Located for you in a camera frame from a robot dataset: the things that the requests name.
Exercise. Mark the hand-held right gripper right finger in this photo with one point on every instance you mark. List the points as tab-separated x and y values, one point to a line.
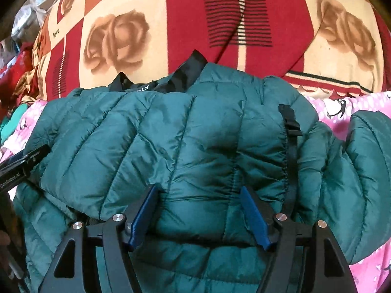
255	216

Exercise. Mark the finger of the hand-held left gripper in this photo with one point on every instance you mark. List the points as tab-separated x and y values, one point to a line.
36	154

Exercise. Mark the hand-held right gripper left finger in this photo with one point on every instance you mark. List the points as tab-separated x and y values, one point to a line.
143	216

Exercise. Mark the teal puffer jacket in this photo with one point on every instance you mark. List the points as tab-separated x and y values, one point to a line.
189	146

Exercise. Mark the green cloth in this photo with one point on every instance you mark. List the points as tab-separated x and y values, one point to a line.
12	122

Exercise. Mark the gold satin cloth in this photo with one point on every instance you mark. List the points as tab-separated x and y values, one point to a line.
29	82

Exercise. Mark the red garment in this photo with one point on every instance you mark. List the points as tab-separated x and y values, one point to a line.
15	67

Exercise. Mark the pink penguin print blanket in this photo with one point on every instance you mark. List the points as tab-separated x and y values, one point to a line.
333	119

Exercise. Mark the clear plastic bag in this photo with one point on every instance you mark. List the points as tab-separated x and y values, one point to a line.
29	9

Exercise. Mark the rose print red blanket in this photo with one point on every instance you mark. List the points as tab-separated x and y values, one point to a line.
183	30

